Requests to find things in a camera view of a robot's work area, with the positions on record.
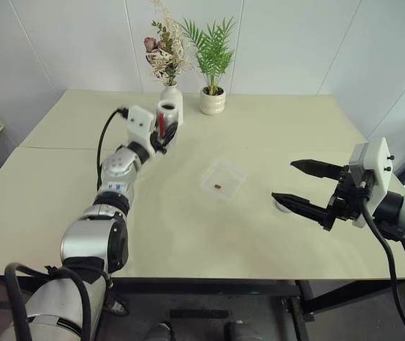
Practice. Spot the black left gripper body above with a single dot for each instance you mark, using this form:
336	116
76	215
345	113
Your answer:
159	142

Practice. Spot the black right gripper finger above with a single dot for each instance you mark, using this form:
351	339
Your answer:
305	207
319	169

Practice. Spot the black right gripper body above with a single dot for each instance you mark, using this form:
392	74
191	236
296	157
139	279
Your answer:
346	202

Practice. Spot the white cup with dark contents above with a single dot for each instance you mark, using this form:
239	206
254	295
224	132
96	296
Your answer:
170	117

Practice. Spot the gray jar lid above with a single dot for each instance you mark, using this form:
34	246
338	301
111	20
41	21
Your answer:
281	209

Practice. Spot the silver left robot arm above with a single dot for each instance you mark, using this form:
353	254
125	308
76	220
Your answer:
89	234

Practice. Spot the clear plastic box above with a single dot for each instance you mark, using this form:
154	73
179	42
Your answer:
229	170

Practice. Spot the white ceramic vase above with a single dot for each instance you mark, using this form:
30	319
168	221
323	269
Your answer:
172	94

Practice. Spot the white ribbed plant pot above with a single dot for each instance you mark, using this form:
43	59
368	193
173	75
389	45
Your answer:
212	104

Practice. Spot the dried flower bouquet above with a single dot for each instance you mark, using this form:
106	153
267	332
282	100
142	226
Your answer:
165	57

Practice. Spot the green artificial palm plant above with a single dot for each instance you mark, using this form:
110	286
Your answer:
213	53

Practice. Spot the dark gray rounded shape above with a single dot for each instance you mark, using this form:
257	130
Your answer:
161	332

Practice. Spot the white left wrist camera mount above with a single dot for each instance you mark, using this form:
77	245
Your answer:
138	122

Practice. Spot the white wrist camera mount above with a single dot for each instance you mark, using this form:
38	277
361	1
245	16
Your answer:
138	122
378	167

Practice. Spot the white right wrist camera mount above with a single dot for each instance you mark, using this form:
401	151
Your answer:
378	167

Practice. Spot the black metal table frame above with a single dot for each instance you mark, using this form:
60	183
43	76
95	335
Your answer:
348	298

